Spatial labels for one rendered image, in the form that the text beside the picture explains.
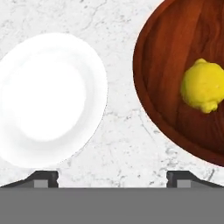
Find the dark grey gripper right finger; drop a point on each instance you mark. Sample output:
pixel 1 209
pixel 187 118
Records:
pixel 180 176

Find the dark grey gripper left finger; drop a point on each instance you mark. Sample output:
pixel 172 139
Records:
pixel 43 176

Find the white bowl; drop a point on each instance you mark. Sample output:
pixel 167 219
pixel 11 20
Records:
pixel 46 102

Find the yellow lemon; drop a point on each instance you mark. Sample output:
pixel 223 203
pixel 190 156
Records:
pixel 202 86

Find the brown wooden plate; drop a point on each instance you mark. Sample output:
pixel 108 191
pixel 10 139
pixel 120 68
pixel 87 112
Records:
pixel 163 58

